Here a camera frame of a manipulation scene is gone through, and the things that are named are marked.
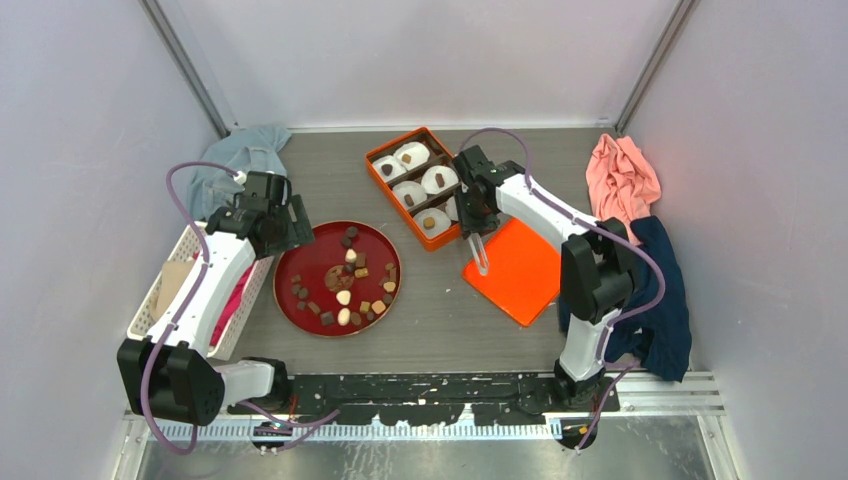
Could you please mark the round red plate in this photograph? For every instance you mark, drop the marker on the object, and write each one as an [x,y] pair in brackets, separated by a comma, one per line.
[327,256]

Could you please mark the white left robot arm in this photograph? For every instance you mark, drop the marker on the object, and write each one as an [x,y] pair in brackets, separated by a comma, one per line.
[166,372]

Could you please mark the orange chocolate box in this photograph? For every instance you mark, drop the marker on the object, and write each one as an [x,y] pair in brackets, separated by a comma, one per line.
[439,155]

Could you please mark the beige cloth in basket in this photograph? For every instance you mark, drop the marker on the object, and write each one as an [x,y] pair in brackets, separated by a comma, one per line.
[172,276]

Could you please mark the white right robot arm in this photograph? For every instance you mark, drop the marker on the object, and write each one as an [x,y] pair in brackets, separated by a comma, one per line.
[597,263]

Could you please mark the light blue denim cloth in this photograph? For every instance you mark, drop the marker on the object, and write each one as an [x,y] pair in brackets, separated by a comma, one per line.
[251,149]

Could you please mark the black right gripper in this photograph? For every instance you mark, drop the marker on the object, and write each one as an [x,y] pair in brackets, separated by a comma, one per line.
[469,224]

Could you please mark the orange box lid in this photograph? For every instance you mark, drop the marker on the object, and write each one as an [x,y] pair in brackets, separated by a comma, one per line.
[524,274]

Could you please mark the metal tweezers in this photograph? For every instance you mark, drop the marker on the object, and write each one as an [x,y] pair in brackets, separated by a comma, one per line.
[479,255]

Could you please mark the white oval chocolate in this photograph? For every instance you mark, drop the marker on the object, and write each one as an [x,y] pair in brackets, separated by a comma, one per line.
[344,316]

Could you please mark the caramel rounded square chocolate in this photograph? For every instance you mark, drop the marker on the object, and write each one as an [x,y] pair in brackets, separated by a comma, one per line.
[378,307]

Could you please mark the dark square pyramid chocolate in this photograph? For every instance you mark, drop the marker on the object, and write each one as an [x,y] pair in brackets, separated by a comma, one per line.
[327,318]

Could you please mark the pink cloth in basket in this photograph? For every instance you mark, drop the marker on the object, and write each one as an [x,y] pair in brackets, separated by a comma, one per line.
[231,306]

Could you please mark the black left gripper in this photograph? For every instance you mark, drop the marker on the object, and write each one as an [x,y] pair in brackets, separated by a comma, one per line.
[298,231]

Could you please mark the white paper cup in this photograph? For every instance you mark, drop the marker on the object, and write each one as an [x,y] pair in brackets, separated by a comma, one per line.
[410,194]
[438,179]
[412,155]
[451,209]
[399,169]
[443,223]

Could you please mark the white rounded chocolate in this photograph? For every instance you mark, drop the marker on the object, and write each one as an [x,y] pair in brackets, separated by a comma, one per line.
[343,297]

